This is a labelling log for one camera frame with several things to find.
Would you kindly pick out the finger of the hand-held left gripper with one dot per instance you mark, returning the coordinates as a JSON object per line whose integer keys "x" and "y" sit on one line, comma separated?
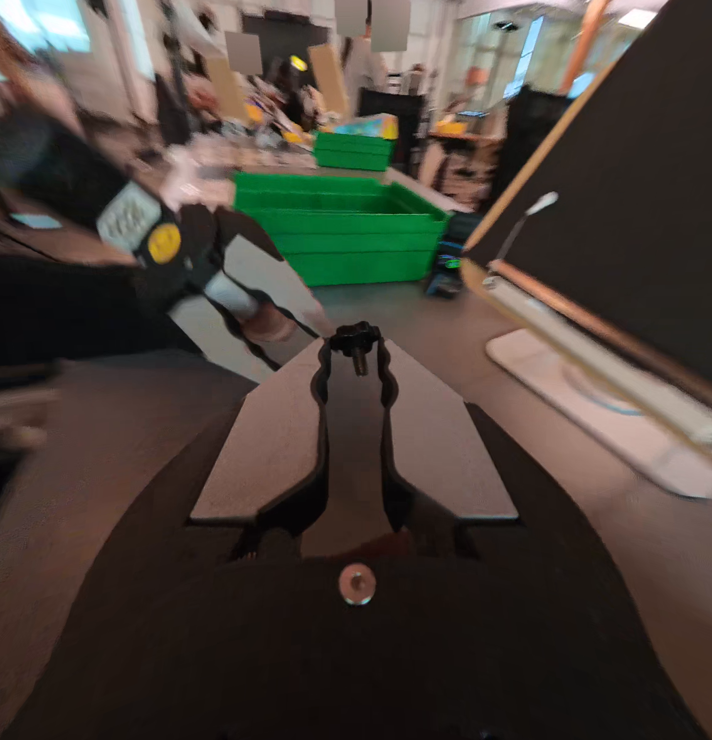
{"x": 211, "y": 335}
{"x": 280, "y": 277}

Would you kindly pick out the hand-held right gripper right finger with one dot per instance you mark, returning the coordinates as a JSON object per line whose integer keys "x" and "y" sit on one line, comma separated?
{"x": 442, "y": 456}

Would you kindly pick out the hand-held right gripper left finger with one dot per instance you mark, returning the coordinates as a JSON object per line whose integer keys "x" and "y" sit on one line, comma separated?
{"x": 263, "y": 456}

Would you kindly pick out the black knob screw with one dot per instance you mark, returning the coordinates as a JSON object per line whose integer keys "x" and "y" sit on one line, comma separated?
{"x": 356, "y": 335}

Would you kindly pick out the person's left forearm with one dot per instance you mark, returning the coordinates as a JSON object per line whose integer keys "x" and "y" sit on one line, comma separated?
{"x": 61, "y": 312}

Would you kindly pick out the black device with green display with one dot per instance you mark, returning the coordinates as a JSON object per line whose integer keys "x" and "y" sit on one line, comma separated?
{"x": 445, "y": 271}

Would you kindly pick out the colourful box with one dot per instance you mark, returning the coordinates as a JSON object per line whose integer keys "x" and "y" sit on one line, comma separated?
{"x": 367, "y": 126}

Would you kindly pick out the beige board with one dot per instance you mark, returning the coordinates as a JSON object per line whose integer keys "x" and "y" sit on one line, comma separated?
{"x": 228, "y": 92}
{"x": 327, "y": 81}

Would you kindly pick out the silver clamp bar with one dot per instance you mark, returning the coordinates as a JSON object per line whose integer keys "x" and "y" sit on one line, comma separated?
{"x": 593, "y": 335}

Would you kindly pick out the black cabinet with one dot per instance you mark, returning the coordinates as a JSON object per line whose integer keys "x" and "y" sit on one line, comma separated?
{"x": 535, "y": 139}

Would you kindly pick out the black board with wooden edge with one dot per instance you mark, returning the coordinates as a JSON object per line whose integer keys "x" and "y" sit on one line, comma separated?
{"x": 622, "y": 173}

